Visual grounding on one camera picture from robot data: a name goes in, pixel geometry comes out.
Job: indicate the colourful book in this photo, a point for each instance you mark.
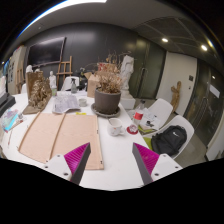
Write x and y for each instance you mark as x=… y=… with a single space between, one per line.
x=8 y=120

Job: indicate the tall white statue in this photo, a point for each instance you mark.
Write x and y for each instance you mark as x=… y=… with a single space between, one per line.
x=127 y=76

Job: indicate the yellow tag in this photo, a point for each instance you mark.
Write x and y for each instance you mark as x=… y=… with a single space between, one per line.
x=81 y=113

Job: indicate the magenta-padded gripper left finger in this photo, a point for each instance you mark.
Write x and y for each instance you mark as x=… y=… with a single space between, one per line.
x=74 y=158

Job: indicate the round ceiling light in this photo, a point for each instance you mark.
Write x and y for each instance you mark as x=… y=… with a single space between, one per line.
x=204 y=47
x=165 y=40

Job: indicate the wooden figure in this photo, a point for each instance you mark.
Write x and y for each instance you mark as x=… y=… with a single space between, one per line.
x=176 y=91

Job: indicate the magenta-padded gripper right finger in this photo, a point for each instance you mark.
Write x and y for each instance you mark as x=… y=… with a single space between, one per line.
x=148 y=160

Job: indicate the lime green chair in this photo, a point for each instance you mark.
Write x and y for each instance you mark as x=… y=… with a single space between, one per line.
x=148 y=143

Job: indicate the clear spray bottle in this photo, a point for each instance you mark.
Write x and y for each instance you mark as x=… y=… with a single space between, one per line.
x=74 y=87

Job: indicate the red box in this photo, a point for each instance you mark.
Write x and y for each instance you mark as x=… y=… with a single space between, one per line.
x=105 y=66

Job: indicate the cardboard box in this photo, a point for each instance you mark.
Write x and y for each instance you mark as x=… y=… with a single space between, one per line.
x=90 y=85

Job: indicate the beige table mat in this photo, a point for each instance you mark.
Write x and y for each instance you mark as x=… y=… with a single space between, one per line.
x=73 y=136

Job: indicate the small white figurine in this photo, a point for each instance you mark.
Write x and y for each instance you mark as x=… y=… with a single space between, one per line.
x=52 y=80

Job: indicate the white chair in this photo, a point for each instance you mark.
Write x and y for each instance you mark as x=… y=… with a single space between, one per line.
x=185 y=123
x=163 y=106
x=68 y=83

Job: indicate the white mug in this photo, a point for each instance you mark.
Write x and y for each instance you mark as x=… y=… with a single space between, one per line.
x=115 y=126

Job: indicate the flat round red coaster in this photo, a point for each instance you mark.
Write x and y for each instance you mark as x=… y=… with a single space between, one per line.
x=129 y=131

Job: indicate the black backpack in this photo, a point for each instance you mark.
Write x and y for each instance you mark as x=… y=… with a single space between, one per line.
x=168 y=140

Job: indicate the black wall screen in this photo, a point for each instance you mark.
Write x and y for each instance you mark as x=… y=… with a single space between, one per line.
x=46 y=51

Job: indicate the printed newspaper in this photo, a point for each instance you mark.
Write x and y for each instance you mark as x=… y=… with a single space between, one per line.
x=65 y=103

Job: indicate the papers stack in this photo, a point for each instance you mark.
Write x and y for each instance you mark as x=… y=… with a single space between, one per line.
x=151 y=120

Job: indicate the wooden easel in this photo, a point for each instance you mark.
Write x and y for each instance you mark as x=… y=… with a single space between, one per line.
x=65 y=71

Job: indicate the clear bottle with red label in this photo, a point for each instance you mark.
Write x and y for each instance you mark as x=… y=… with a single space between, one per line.
x=138 y=115

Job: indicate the grey plant saucer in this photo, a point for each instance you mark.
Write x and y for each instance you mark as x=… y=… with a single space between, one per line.
x=105 y=115

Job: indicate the small glass cup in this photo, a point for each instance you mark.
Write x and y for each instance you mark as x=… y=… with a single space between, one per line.
x=83 y=102

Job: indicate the dried plant in grey pot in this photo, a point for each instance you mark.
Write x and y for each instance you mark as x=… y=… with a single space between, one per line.
x=107 y=101

